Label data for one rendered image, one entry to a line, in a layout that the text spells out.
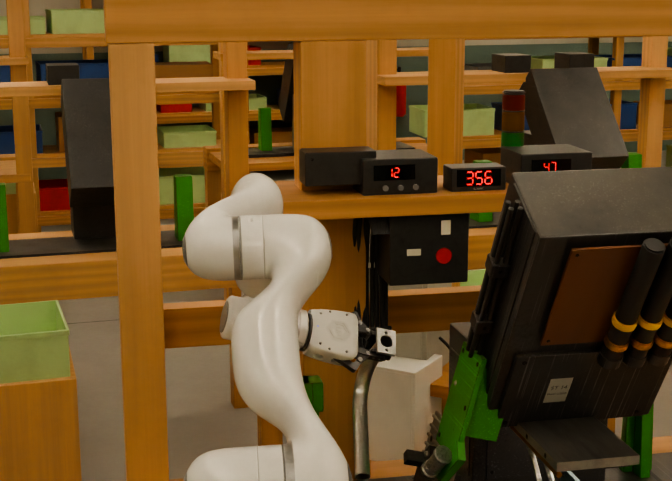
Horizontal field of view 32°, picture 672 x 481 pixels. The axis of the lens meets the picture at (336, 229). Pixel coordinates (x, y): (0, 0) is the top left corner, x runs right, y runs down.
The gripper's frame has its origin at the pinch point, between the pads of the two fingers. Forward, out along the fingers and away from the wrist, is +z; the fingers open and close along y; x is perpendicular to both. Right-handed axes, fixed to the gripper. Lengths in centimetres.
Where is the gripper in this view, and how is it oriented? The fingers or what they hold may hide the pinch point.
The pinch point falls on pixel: (377, 346)
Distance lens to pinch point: 234.6
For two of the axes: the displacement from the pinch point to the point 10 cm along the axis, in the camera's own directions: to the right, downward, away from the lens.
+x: -3.5, 5.3, 7.7
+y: 0.1, -8.2, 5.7
